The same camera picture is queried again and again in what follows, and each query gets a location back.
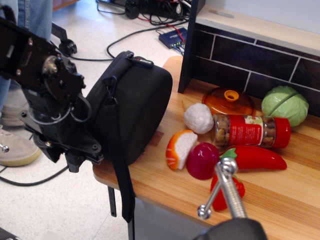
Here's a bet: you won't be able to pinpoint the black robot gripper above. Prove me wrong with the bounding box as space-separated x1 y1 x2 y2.
19 86 103 173

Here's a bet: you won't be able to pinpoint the black zipper bag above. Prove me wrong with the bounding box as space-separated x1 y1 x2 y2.
86 51 173 165

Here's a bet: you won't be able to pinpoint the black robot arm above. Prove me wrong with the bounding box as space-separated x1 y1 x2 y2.
0 5 104 173

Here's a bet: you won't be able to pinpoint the black table leg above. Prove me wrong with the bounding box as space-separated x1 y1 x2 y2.
107 186 117 217

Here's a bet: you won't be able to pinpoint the beige sneaker lower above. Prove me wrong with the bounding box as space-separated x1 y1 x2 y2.
0 125 41 167

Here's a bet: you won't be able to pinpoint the beige sneaker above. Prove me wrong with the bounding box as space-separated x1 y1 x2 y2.
0 87 29 127
0 125 41 167

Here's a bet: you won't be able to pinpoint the beige sneaker upper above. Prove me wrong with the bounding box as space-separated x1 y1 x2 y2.
0 87 29 127

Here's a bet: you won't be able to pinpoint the toy shrimp sushi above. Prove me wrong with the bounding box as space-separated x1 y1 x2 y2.
165 129 198 170

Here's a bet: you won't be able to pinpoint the black chair caster leg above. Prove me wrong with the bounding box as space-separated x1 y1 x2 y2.
51 22 78 56

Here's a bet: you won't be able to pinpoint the toy ice cream cone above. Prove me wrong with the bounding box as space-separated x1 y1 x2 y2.
182 97 195 112

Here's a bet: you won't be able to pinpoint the purple toy onion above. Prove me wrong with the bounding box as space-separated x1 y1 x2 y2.
186 142 220 180

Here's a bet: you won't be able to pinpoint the white toy garlic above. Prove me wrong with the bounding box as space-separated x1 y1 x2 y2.
183 103 214 134

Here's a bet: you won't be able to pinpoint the person right leg jeans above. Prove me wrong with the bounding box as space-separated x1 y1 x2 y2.
0 0 54 111

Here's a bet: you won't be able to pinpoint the red toy strawberry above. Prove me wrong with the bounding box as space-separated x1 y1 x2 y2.
210 175 246 212

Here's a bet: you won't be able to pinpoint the nut jar red lid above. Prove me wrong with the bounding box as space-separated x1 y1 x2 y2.
213 114 291 148

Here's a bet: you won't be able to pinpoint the orange glass pot lid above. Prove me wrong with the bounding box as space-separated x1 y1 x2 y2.
202 87 256 115

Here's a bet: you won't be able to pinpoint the red toy chili pepper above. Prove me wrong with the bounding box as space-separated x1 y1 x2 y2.
220 145 287 170

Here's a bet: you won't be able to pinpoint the black clamp base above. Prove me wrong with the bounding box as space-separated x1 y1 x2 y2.
194 218 268 240

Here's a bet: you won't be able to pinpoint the dark brick backsplash shelf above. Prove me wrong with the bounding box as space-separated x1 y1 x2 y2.
178 0 320 116

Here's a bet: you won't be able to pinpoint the green toy cabbage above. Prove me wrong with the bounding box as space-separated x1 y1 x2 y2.
261 86 309 127

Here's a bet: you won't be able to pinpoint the black bag strap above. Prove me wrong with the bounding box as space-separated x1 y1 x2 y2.
104 103 137 224

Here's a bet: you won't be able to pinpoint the black floor cable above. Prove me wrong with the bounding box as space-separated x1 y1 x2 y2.
0 19 188 187

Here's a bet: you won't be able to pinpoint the blue network switch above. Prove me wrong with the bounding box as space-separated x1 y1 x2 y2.
158 27 188 49

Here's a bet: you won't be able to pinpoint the tangled cables and power strip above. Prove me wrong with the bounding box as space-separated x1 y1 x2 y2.
95 0 192 26

